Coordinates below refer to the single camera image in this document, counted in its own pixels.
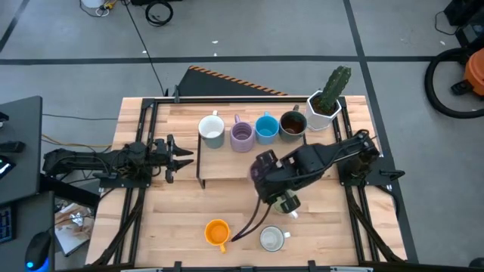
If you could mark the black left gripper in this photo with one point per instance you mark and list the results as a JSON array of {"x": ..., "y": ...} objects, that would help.
[{"x": 162, "y": 156}]

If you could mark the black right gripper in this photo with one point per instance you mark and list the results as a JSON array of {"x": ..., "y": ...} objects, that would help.
[{"x": 278, "y": 185}]

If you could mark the light green mug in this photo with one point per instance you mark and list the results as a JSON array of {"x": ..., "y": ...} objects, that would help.
[{"x": 293, "y": 215}]

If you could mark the white and grey mug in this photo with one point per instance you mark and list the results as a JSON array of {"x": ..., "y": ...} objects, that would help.
[{"x": 211, "y": 126}]

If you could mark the blue and white patterned mug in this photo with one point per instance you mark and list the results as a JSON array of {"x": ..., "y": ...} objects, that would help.
[{"x": 271, "y": 238}]

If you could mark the light blue mug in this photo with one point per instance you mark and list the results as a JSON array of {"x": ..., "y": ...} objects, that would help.
[{"x": 266, "y": 128}]

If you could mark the dark speckled mug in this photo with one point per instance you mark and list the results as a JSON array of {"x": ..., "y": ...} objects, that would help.
[{"x": 293, "y": 124}]

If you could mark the mauve ribbed mug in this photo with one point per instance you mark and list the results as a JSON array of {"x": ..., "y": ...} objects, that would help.
[{"x": 242, "y": 134}]

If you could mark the yellow faceted mug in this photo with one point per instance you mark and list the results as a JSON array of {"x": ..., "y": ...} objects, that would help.
[{"x": 217, "y": 232}]

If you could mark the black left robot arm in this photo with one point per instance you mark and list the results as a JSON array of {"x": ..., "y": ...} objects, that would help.
[{"x": 94, "y": 160}]

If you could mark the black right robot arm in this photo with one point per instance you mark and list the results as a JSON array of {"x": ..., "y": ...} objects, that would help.
[{"x": 325, "y": 155}]

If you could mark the wooden shelf with black legs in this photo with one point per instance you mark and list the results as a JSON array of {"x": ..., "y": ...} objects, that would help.
[{"x": 227, "y": 164}]

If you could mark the white hexagonal plant pot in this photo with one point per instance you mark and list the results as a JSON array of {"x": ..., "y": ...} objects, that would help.
[{"x": 315, "y": 121}]

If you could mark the black ramp with orange stripes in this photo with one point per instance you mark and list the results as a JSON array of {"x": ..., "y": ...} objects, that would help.
[{"x": 211, "y": 85}]

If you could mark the green cactus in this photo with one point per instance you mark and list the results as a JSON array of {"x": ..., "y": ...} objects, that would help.
[{"x": 336, "y": 85}]

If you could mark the black desk leg bar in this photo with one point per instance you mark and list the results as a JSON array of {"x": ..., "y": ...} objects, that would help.
[{"x": 68, "y": 190}]

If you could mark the crumpled foil wrapper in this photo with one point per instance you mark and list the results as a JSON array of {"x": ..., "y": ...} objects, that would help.
[{"x": 77, "y": 219}]

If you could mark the white paper sheet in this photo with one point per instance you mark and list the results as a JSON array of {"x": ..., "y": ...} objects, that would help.
[{"x": 72, "y": 240}]

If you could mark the black desk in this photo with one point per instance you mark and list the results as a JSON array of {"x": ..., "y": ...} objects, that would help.
[
  {"x": 22, "y": 124},
  {"x": 26, "y": 215}
]

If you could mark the black desk gadget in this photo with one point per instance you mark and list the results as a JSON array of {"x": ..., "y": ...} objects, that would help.
[{"x": 13, "y": 146}]

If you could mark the yellow plug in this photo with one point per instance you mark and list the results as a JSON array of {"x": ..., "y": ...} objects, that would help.
[{"x": 109, "y": 5}]

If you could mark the black computer mouse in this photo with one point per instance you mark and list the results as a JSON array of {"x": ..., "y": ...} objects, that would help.
[{"x": 38, "y": 249}]

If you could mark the small screen device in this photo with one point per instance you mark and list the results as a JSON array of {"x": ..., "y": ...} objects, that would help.
[{"x": 5, "y": 166}]

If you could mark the white bucket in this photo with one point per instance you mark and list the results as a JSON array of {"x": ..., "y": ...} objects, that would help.
[{"x": 92, "y": 3}]

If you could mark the black keyboard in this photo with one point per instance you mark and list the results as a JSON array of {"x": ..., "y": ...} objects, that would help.
[{"x": 5, "y": 224}]

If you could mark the black floor object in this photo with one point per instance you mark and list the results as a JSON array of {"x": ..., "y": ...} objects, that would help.
[{"x": 477, "y": 263}]

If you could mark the orange vacuum cleaner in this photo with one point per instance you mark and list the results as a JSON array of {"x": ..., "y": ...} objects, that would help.
[{"x": 476, "y": 72}]

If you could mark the black equipment box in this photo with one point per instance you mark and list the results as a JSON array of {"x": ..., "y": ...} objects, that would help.
[
  {"x": 467, "y": 11},
  {"x": 472, "y": 36}
]

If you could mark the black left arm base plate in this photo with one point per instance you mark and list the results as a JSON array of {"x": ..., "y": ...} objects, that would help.
[{"x": 121, "y": 183}]

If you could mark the black aluminium table frame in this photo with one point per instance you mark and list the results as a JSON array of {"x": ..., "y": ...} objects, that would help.
[{"x": 227, "y": 100}]

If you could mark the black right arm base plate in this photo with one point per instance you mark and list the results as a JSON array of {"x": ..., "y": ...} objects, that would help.
[{"x": 391, "y": 174}]

